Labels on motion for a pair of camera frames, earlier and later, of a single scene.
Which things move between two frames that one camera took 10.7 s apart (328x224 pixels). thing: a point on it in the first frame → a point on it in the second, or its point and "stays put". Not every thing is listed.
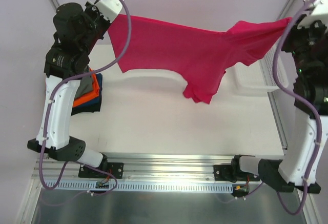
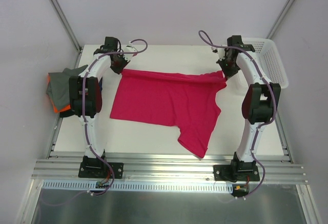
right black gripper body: [292, 38] → [229, 66]
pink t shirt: [211, 62] → [186, 101]
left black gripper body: [101, 26] → [118, 63]
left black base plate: [116, 168] stays put
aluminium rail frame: [155, 166] stays put
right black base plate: [226, 172] stays put
